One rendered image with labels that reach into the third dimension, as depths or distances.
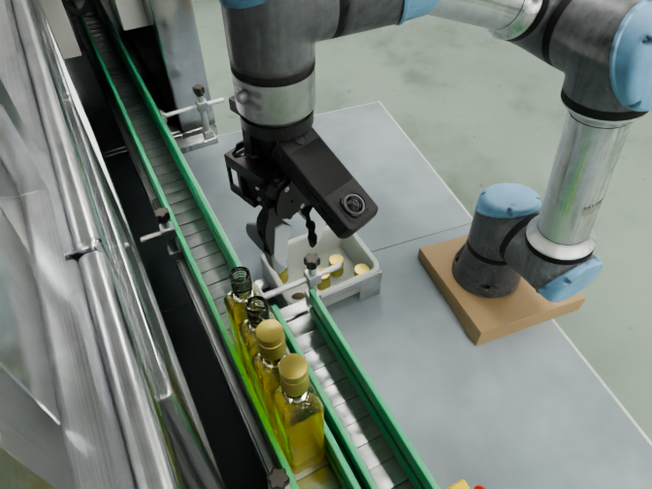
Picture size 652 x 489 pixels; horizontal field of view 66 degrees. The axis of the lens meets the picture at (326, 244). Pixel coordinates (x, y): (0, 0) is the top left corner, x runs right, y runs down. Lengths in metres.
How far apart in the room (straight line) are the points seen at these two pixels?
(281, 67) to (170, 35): 1.10
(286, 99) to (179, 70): 1.13
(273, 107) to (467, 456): 0.76
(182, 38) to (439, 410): 1.15
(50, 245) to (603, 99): 0.64
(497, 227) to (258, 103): 0.68
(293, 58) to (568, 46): 0.42
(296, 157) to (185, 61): 1.10
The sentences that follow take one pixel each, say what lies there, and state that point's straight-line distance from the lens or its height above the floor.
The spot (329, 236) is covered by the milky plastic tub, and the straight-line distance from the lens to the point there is 1.19.
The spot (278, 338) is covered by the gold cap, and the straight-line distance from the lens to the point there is 0.62.
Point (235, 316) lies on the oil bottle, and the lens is 0.74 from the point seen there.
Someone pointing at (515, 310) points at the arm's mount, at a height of 0.80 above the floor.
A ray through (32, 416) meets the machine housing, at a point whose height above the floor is 1.47.
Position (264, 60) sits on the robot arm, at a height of 1.49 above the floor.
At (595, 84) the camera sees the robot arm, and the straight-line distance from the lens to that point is 0.75.
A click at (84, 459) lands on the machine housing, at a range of 0.30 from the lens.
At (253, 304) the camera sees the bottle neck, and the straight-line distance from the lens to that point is 0.69.
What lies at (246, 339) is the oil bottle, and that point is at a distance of 0.72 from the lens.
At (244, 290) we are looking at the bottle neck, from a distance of 0.72.
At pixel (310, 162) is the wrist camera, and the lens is 0.48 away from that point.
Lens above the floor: 1.69
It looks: 48 degrees down
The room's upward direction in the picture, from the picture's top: straight up
